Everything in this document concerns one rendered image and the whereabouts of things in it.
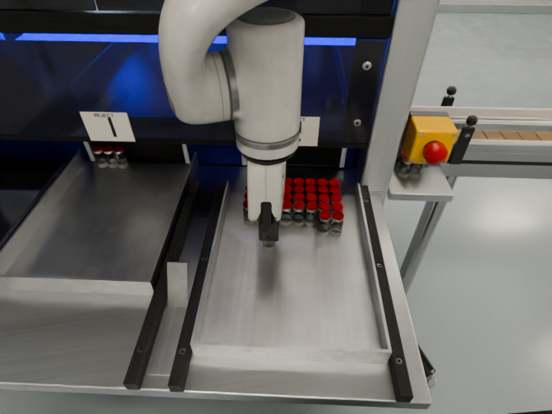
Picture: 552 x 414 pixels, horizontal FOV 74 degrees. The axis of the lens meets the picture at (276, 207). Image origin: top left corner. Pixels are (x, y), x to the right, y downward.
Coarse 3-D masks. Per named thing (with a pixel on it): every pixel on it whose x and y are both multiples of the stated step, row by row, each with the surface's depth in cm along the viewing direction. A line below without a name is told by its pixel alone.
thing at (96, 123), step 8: (80, 112) 64; (88, 112) 64; (96, 112) 64; (104, 112) 64; (88, 120) 65; (96, 120) 65; (104, 120) 65; (112, 120) 65; (120, 120) 65; (128, 120) 65; (88, 128) 67; (96, 128) 67; (104, 128) 66; (120, 128) 66; (128, 128) 66; (96, 136) 68; (104, 136) 68; (112, 136) 68; (120, 136) 68; (128, 136) 67
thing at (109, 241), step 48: (48, 192) 70; (96, 192) 74; (144, 192) 74; (48, 240) 65; (96, 240) 65; (144, 240) 65; (0, 288) 57; (48, 288) 57; (96, 288) 56; (144, 288) 55
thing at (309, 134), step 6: (300, 120) 64; (306, 120) 64; (312, 120) 63; (318, 120) 63; (306, 126) 64; (312, 126) 64; (318, 126) 64; (306, 132) 65; (312, 132) 65; (318, 132) 65; (300, 138) 66; (306, 138) 66; (312, 138) 66; (300, 144) 67; (306, 144) 67; (312, 144) 67
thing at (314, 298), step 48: (240, 192) 74; (240, 240) 65; (288, 240) 65; (336, 240) 65; (240, 288) 57; (288, 288) 57; (336, 288) 57; (192, 336) 48; (240, 336) 51; (288, 336) 51; (336, 336) 51; (384, 336) 48
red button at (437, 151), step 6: (432, 144) 64; (438, 144) 63; (426, 150) 64; (432, 150) 63; (438, 150) 63; (444, 150) 63; (426, 156) 64; (432, 156) 63; (438, 156) 63; (444, 156) 63; (426, 162) 65; (432, 162) 64; (438, 162) 64
